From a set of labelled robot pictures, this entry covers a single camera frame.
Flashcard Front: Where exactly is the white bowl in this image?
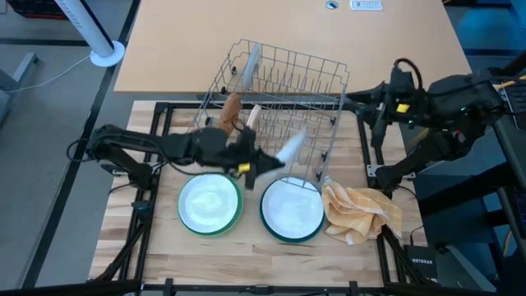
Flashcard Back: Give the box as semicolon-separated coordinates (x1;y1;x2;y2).
178;174;240;234

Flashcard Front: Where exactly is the black Netgear network switch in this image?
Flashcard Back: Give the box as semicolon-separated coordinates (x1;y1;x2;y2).
404;244;439;280

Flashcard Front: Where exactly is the light wood desk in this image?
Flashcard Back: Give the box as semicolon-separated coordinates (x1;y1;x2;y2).
113;0;478;99

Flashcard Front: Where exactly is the grey table leg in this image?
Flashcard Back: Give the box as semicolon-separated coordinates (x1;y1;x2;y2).
0;52;41;128

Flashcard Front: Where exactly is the red black crate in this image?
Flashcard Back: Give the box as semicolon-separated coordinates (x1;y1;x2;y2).
6;0;71;21

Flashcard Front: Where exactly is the white power outlet strip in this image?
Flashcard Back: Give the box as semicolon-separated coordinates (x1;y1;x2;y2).
349;0;385;12

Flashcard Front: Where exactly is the grey wire dish rack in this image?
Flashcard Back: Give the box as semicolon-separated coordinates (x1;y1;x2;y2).
188;39;351;192

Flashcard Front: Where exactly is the brown divided plate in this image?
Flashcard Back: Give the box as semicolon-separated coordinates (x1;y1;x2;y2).
217;92;242;137

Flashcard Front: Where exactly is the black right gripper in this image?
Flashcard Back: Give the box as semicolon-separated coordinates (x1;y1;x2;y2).
344;65;431;124

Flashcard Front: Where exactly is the white black tower fan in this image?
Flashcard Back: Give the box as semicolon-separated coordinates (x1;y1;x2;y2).
53;0;127;69

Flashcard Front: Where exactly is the orange checked cloth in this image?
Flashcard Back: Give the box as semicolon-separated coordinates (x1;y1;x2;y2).
321;183;404;247

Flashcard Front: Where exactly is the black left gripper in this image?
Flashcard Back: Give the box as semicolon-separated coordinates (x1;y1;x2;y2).
192;124;288;176

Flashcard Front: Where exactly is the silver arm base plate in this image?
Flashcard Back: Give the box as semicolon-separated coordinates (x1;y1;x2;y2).
367;163;416;180

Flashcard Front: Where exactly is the dark rimmed white plate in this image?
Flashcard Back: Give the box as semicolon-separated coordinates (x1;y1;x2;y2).
259;175;328;243

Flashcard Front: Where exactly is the white floor cable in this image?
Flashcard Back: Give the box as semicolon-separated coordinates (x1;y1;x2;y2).
6;53;94;95

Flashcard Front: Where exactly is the peach plate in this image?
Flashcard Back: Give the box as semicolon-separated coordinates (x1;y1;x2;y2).
245;104;263;131

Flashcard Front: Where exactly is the green rimmed white plate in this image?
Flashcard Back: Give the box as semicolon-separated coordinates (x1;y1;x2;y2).
177;172;244;238

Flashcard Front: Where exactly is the black equipment stand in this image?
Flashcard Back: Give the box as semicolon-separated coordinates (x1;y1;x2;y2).
414;53;526;296

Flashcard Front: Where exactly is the black keyboard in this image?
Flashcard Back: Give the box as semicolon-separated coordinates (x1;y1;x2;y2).
504;81;526;132

